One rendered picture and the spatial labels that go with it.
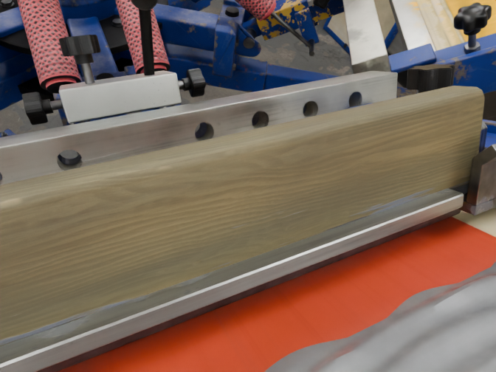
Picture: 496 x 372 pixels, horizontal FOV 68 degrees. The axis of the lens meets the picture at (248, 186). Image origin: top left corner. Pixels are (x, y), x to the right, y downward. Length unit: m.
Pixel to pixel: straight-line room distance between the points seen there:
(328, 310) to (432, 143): 0.13
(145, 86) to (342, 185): 0.28
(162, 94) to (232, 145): 0.26
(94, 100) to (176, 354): 0.29
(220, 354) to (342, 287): 0.09
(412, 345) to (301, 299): 0.07
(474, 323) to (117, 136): 0.32
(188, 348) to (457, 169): 0.21
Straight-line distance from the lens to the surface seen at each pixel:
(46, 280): 0.19
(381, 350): 0.21
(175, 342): 0.23
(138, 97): 0.44
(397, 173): 0.25
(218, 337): 0.23
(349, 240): 0.23
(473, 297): 0.25
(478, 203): 0.30
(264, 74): 0.90
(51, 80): 0.56
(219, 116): 0.41
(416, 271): 0.27
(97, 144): 0.39
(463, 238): 0.32
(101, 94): 0.44
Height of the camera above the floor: 1.43
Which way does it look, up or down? 51 degrees down
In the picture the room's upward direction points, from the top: 12 degrees clockwise
